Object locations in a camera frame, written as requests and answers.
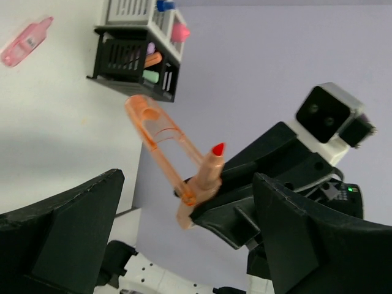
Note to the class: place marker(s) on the green highlighter cap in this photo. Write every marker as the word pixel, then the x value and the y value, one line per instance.
pixel 151 76

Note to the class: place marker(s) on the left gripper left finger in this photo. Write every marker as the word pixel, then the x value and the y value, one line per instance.
pixel 57 244

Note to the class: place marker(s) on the white two-cell organizer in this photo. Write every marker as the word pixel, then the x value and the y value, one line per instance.
pixel 144 15

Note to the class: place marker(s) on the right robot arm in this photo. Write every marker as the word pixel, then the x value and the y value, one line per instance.
pixel 333 193

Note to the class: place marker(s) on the purple highlighter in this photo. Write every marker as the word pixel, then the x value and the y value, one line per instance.
pixel 150 49

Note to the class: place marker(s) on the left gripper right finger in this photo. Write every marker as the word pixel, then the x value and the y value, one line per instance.
pixel 311 248

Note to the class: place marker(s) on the pink highlighter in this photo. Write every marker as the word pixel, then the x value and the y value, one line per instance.
pixel 26 42

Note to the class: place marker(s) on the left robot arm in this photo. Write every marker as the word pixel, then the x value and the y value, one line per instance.
pixel 126 270

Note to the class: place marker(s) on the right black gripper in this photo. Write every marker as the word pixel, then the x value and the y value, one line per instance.
pixel 287 153

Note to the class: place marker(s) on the black slotted organizer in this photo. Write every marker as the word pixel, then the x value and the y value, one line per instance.
pixel 120 59

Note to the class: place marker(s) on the orange tip grey highlighter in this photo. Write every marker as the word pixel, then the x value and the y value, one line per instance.
pixel 153 59

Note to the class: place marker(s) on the blue cap clear bottle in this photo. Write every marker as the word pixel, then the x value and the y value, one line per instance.
pixel 164 5

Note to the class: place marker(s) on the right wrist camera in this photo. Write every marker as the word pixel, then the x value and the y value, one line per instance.
pixel 330 121

